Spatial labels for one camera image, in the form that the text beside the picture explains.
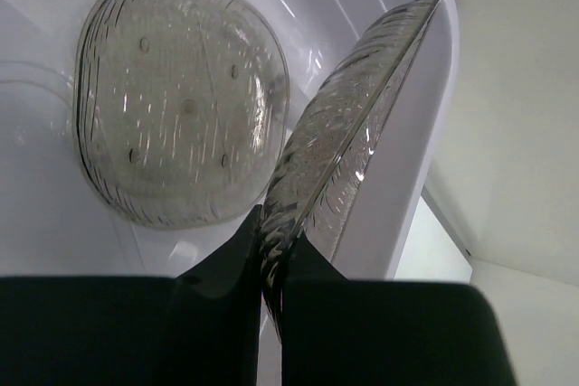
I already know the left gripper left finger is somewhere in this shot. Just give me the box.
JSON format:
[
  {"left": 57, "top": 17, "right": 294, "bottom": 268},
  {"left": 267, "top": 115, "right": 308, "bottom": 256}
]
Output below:
[{"left": 1, "top": 206, "right": 261, "bottom": 385}]

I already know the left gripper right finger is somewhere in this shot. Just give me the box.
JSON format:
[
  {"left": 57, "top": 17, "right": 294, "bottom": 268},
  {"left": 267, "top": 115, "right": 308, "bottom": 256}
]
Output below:
[{"left": 281, "top": 236, "right": 517, "bottom": 385}]

